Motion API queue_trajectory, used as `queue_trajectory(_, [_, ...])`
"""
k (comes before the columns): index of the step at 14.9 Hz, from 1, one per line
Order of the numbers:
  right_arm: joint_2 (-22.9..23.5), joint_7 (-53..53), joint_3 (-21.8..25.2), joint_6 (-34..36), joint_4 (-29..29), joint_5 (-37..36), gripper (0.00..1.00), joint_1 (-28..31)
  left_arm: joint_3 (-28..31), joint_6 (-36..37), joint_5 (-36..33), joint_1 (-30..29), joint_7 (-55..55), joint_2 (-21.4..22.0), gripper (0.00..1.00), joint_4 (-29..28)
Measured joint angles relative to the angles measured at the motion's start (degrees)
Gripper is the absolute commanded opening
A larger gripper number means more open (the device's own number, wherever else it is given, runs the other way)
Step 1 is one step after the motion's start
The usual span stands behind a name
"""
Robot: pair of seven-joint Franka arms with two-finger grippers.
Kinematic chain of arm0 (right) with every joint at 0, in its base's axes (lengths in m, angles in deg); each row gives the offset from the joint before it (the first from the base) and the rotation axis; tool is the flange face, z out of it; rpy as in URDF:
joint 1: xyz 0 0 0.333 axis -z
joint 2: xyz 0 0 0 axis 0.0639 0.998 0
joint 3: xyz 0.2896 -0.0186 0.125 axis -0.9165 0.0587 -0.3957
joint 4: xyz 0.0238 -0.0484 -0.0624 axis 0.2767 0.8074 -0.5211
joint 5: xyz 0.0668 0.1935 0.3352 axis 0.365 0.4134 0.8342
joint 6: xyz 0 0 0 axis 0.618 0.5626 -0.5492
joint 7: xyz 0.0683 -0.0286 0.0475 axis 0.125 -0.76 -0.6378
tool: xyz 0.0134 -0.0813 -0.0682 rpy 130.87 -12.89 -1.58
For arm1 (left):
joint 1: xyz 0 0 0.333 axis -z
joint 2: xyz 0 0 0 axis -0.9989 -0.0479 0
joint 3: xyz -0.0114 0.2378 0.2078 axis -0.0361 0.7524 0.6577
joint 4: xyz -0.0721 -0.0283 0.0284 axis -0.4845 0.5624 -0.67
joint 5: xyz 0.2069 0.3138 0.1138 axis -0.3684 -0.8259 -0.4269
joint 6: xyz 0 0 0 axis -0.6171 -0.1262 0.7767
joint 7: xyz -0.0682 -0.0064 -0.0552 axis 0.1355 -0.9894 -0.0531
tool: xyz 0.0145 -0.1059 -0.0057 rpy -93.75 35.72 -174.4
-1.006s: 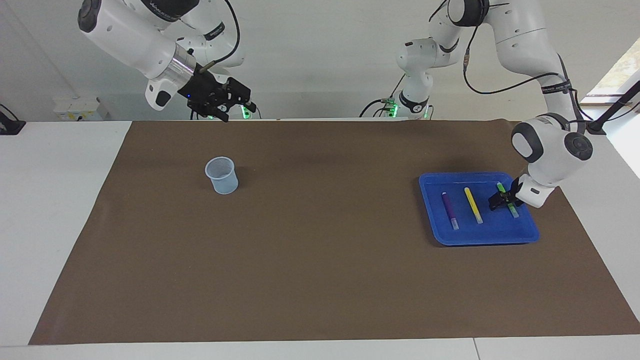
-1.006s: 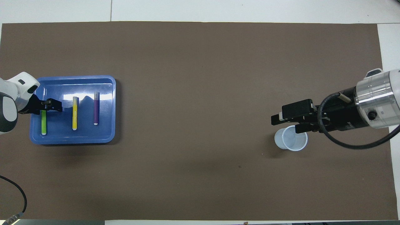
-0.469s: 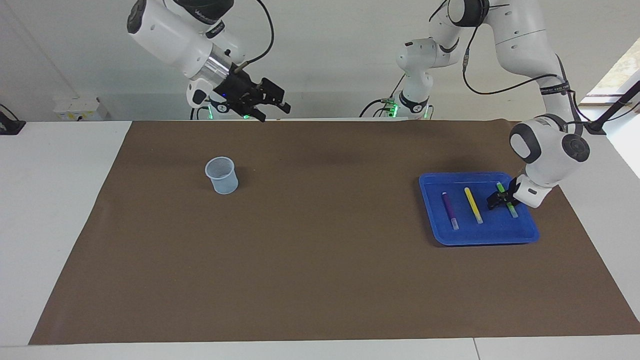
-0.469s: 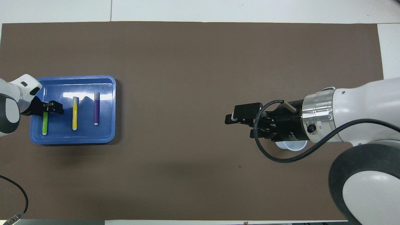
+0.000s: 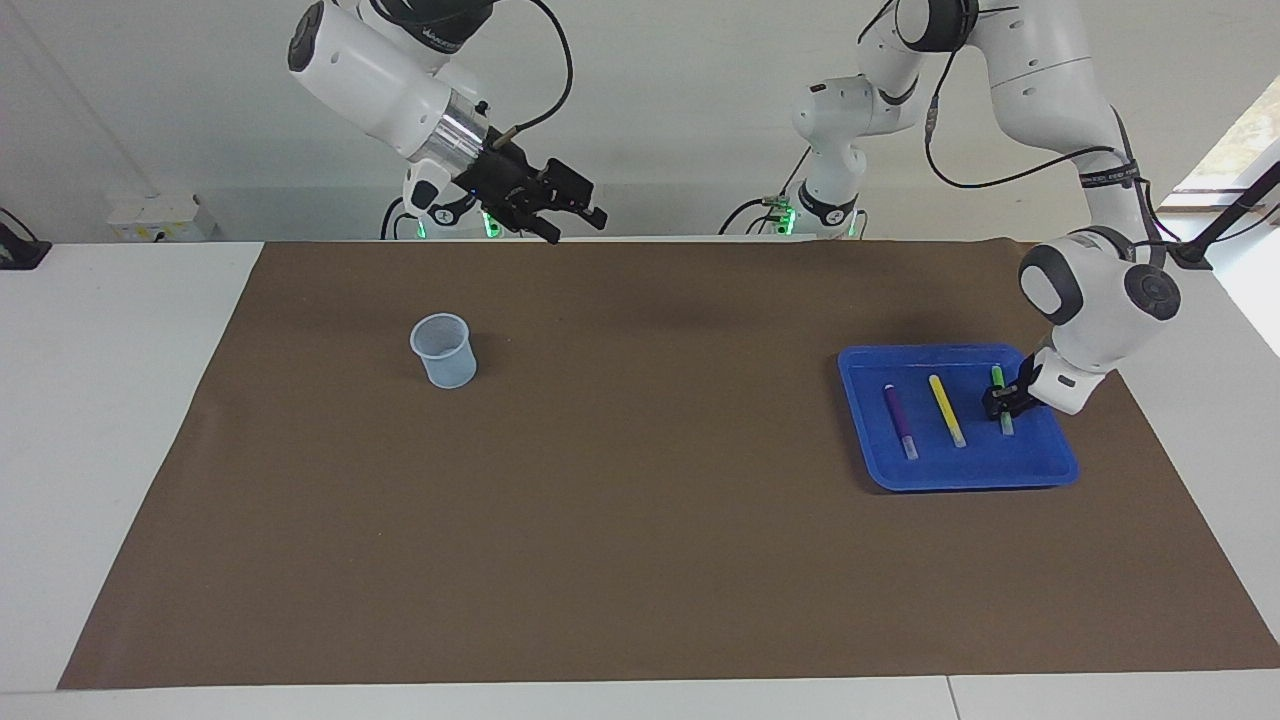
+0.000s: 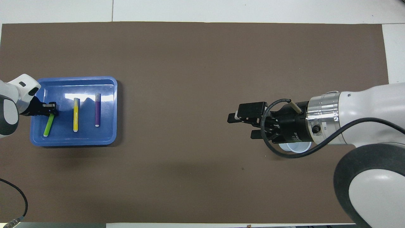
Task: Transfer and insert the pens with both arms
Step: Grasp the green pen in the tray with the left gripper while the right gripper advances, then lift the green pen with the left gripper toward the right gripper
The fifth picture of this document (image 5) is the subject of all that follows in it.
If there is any black base cable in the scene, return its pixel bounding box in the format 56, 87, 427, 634
379, 195, 426, 242
718, 148, 813, 237

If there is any black right base cable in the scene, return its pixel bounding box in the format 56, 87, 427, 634
379, 195, 426, 242

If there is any white power strip box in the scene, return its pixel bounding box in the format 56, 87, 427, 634
107, 195, 217, 243

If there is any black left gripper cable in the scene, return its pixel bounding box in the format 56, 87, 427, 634
924, 20, 1173, 247

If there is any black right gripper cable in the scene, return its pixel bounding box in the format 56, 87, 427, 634
490, 0, 575, 141

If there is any yellow marker pen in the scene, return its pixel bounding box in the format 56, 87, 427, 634
928, 374, 968, 449

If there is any translucent pale blue pen cup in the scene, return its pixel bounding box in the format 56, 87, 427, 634
409, 313, 478, 390

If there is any bright window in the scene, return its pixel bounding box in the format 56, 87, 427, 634
1172, 75, 1280, 211

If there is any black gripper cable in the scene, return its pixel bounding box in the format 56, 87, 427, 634
924, 20, 1173, 247
490, 0, 575, 141

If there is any blue plastic tray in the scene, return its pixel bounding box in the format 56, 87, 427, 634
837, 343, 1081, 493

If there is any brown table mat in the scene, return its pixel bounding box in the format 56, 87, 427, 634
57, 238, 1280, 691

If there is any purple marker pen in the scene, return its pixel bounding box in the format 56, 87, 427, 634
883, 384, 919, 461

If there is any black left base cable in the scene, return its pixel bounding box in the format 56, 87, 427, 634
718, 148, 813, 237

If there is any green marker pen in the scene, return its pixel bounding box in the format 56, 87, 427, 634
990, 365, 1016, 437

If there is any black camera stand pole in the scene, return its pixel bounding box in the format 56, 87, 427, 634
1164, 160, 1280, 271

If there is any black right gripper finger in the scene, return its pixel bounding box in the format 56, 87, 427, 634
544, 158, 609, 230
504, 204, 562, 245

